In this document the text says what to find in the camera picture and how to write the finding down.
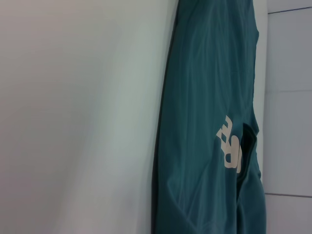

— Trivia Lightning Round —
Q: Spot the teal blue FREE print T-shirt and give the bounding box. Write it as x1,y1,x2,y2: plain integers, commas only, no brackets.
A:
150,0,267,234

